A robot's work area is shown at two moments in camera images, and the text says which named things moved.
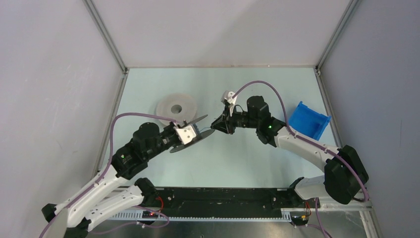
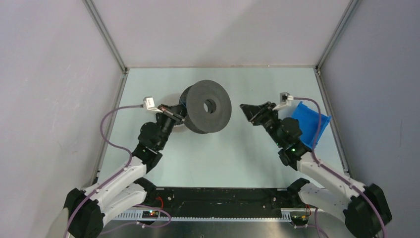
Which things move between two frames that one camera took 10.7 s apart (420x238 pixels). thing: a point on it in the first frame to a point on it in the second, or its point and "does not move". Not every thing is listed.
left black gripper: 171,126 to 176,119
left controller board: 149,214 does not move
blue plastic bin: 309,121 does not move
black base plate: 225,203 does not move
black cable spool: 202,135 to 206,107
